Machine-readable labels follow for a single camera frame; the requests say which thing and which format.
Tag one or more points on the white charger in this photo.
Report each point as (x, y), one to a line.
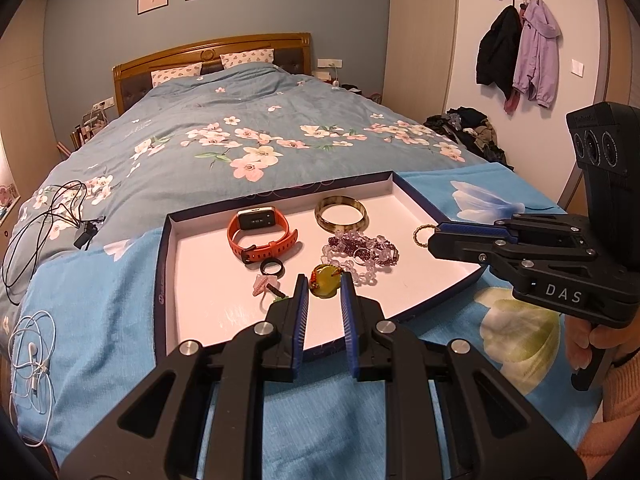
(336, 80)

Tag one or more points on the wooden bed headboard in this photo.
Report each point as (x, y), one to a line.
(210, 52)

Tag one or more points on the person's right hand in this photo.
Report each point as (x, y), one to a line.
(577, 345)

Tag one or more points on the white light switch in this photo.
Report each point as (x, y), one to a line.
(577, 68)

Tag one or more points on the bedside clutter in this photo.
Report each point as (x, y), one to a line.
(90, 122)

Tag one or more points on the floral pillow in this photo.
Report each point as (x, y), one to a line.
(247, 57)
(175, 75)

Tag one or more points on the person's right forearm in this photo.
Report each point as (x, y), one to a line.
(620, 410)

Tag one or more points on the light blue flower blanket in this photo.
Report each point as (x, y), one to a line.
(100, 310)

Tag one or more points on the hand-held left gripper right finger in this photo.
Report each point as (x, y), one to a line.
(350, 320)

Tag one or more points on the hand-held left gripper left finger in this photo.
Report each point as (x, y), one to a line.
(300, 320)

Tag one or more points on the beige wardrobe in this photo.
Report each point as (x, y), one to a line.
(420, 35)

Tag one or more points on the white wall socket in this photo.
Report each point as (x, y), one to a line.
(330, 63)

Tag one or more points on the grey-blue floral duvet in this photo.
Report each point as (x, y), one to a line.
(200, 110)

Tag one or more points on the white earphones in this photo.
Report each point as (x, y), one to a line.
(32, 360)

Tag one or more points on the purple jacket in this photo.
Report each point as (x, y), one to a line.
(540, 55)

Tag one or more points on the amber bangle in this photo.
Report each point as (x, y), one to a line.
(342, 228)

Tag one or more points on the orange smartwatch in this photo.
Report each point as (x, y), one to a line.
(255, 219)

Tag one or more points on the dark blue shallow box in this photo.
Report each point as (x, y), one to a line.
(210, 285)

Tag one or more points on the yellow stone pendant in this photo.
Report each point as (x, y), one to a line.
(325, 280)

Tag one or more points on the pile of clothes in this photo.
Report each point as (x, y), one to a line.
(465, 132)

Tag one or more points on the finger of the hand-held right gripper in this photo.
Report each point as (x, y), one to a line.
(465, 247)
(545, 227)

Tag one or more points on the black jacket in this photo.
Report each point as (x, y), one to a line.
(497, 55)

